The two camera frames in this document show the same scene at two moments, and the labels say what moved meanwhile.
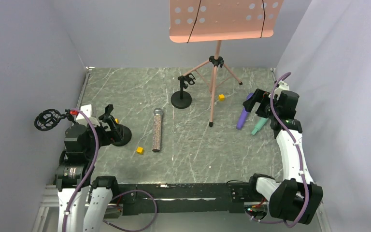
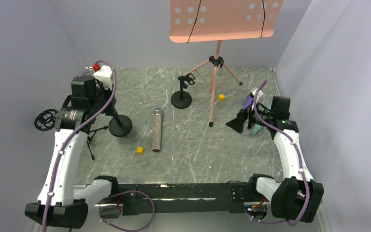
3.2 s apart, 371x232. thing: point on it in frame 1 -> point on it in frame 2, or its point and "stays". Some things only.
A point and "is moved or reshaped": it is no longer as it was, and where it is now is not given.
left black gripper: (107, 121) -> (109, 107)
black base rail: (219, 197) stays
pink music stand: (203, 21) stays
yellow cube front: (140, 150) stays
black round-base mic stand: (181, 99) stays
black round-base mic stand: (125, 137) is moved or reshaped
